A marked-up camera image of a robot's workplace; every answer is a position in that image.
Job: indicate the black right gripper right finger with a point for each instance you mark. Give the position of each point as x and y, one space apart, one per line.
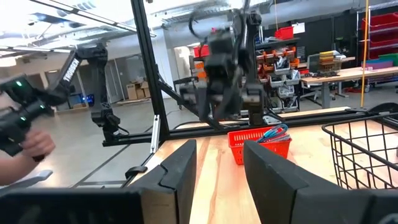
311 205

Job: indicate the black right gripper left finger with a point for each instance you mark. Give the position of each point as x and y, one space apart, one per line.
93 208

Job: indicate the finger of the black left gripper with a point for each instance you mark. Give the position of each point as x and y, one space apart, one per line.
230 99
204 105

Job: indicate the person's forearm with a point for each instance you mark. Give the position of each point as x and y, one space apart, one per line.
15 169

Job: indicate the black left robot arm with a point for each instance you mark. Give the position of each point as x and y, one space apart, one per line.
253 102

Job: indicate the red storage bin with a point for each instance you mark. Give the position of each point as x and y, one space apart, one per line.
283 32
202 51

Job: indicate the purple plastic bin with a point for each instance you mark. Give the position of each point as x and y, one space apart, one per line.
377 64

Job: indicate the green plastic bin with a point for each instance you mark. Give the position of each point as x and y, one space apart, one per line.
388 59

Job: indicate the red bin shelving unit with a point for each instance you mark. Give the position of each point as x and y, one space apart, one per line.
382 21

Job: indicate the red plastic basket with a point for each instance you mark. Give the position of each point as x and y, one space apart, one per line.
237 146

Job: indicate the cardboard boxes stack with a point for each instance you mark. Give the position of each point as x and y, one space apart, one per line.
138 91

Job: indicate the grey chair armrest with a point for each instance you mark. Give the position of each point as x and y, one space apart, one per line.
28 180

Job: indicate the white paper notice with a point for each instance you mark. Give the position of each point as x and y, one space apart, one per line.
298 28

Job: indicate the person's hand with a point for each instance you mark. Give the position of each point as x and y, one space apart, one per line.
38 143

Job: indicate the yellow stacked trays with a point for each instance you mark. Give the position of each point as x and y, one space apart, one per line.
326 60

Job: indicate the wooden workbench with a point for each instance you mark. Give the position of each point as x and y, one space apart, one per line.
348 74

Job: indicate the black frame clamp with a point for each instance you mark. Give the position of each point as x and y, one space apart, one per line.
135 171

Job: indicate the silver angle bracket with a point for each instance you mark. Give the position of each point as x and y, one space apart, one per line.
155 133

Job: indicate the black aluminium table frame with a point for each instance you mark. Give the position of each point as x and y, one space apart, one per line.
149 62

